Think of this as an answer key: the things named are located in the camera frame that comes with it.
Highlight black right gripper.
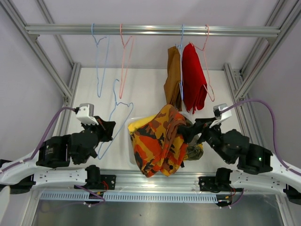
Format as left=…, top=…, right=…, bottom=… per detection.
left=177, top=117, right=231, bottom=163

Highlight yellow grey camouflage trousers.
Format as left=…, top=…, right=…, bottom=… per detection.
left=181, top=117, right=204, bottom=169

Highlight blue hanger of orange camouflage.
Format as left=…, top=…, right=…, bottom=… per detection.
left=97, top=79, right=134, bottom=160

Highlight pink hanger of yellow camouflage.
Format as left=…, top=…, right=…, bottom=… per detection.
left=119, top=24, right=135, bottom=99

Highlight white plastic basket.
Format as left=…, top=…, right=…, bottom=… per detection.
left=123, top=116, right=145, bottom=166

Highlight orange brown camouflage trousers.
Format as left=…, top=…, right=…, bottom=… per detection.
left=130, top=105, right=187, bottom=178

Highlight blue hanger of brown trousers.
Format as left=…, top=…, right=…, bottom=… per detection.
left=176, top=24, right=184, bottom=100

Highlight red trousers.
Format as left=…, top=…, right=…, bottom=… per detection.
left=182, top=43, right=207, bottom=114

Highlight blue hanger of yellow trousers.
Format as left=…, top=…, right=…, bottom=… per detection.
left=91, top=23, right=111, bottom=97

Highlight pink hanger of red trousers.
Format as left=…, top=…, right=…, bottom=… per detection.
left=189, top=24, right=215, bottom=102

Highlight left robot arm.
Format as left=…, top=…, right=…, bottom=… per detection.
left=0, top=116, right=116, bottom=194

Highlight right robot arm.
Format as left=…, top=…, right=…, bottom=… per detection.
left=177, top=118, right=301, bottom=205

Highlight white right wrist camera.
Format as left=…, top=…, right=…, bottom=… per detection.
left=209, top=103, right=232, bottom=128

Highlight aluminium frame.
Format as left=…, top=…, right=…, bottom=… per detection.
left=0, top=0, right=301, bottom=203

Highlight slotted cable duct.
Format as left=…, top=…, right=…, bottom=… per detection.
left=40, top=191, right=218, bottom=203

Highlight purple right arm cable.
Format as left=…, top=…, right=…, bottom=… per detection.
left=216, top=98, right=301, bottom=209

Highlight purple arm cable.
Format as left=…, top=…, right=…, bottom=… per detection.
left=0, top=106, right=106, bottom=208
left=216, top=98, right=301, bottom=209

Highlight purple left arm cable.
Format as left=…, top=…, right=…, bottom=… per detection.
left=0, top=106, right=106, bottom=208

